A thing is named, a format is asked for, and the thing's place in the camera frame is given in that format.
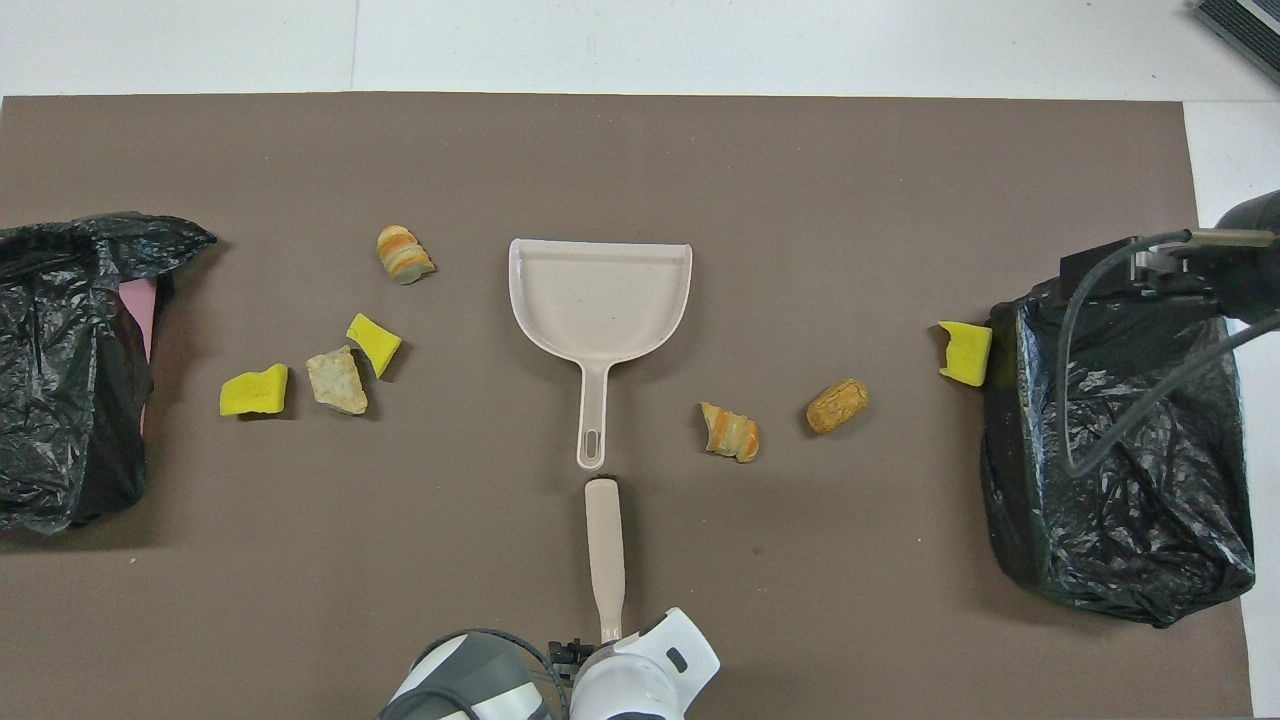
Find orange striped croissant piece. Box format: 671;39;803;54
376;224;438;286

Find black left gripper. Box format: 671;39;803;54
547;638;601;673

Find orange striped bread piece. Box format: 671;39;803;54
699;401;762;464

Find golden brown bread roll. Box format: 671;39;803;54
805;377;870;436

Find beige hand brush black bristles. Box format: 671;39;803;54
584;477;627;643

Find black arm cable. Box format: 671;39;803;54
415;626;557;720
1057;228;1280;479

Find pale beige bread piece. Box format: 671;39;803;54
305;345;369;416

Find brown table mat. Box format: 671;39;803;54
0;93;1253;720

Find pink bin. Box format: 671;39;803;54
118;278;161;436

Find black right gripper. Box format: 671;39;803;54
1060;190;1280;323

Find yellow green-backed sponge piece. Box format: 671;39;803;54
937;320;994;388

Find black trash bag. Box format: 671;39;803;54
980;280;1256;628
0;212;218;535

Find beige plastic dustpan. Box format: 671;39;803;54
508;238;693;472

